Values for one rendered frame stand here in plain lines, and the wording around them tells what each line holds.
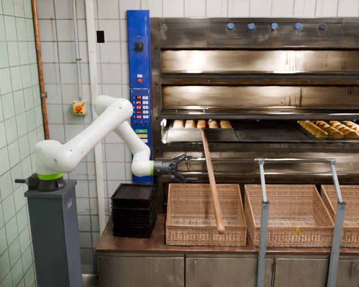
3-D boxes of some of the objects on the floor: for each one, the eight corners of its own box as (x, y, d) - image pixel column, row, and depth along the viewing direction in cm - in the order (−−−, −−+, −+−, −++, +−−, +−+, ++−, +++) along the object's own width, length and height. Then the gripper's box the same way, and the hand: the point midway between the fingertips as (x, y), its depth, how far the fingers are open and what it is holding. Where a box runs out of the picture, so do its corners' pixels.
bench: (114, 274, 323) (111, 213, 307) (399, 278, 318) (410, 216, 302) (100, 322, 269) (94, 250, 253) (442, 327, 264) (459, 254, 248)
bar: (158, 301, 289) (155, 156, 258) (323, 304, 287) (341, 157, 255) (154, 332, 259) (151, 171, 228) (339, 335, 257) (362, 173, 225)
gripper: (163, 147, 232) (198, 147, 232) (163, 184, 239) (197, 185, 238) (162, 150, 225) (198, 151, 225) (162, 189, 231) (197, 189, 231)
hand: (195, 168), depth 231 cm, fingers open, 13 cm apart
